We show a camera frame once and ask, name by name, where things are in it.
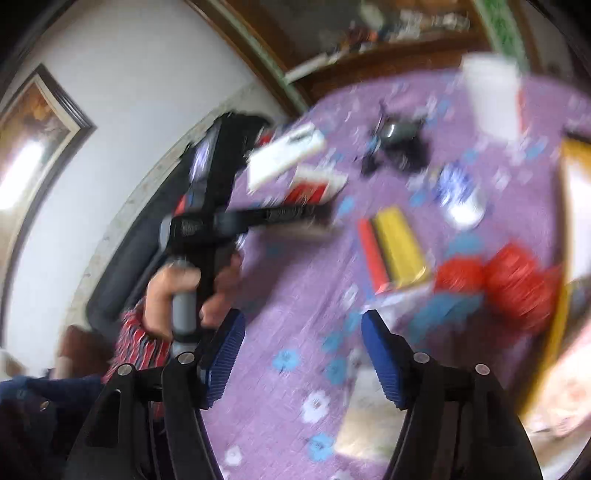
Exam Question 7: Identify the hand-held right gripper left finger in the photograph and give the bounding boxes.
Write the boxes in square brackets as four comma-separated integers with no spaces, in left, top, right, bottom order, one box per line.
[62,308,247,480]

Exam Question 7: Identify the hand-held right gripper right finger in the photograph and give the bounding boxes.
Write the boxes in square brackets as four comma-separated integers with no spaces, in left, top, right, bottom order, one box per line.
[361,309,546,480]

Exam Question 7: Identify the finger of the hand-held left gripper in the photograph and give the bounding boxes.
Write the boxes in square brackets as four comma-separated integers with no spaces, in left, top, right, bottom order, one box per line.
[247,205,335,232]

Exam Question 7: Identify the red and white packet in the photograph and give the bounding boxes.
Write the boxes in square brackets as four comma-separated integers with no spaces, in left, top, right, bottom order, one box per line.
[286,166,347,206]

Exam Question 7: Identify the yellow and red packet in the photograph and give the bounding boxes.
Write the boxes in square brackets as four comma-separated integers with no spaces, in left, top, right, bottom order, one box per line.
[358,207,432,296]

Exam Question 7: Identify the red snack packets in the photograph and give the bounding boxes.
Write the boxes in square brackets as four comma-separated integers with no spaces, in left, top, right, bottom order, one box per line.
[434,258,485,296]

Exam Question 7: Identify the red bag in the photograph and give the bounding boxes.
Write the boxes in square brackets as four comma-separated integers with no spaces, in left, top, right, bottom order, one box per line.
[485,244,561,333]

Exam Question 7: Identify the blue and white packet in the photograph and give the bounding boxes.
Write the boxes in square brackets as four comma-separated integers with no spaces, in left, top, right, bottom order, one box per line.
[436,161,488,229]

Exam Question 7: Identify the yellow box with white lining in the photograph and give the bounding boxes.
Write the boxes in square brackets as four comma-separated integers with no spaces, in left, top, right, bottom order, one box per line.
[522,131,591,439]

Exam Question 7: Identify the person's left forearm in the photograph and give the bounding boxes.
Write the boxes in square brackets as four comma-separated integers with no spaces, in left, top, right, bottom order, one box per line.
[102,298,174,418]

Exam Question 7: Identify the white soft pack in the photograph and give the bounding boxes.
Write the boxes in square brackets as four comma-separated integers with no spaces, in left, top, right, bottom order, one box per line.
[335,369,407,462]

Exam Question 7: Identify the person's left hand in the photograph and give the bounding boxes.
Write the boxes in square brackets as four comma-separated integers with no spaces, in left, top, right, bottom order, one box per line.
[141,253,243,342]

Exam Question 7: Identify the white notebook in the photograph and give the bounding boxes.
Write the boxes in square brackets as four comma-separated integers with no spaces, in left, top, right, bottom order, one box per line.
[247,127,326,192]

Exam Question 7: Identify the purple floral tablecloth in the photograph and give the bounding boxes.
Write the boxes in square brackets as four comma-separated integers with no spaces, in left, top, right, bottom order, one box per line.
[198,69,591,480]

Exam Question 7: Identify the cluttered wooden counter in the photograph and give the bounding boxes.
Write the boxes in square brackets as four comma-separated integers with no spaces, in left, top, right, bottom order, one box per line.
[194,0,490,88]

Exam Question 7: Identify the person's dark blue clothing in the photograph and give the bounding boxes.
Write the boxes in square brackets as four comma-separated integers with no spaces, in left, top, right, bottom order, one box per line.
[0,374,102,480]

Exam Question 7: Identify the white plastic jar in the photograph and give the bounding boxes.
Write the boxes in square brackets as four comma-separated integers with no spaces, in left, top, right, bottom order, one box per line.
[462,53,525,141]

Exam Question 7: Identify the bamboo painted pillar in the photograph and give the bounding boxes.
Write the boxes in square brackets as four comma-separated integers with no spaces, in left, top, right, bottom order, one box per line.
[475,0,527,70]

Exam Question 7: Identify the framed wall picture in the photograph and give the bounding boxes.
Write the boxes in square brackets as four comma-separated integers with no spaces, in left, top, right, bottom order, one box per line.
[0,65,95,301]

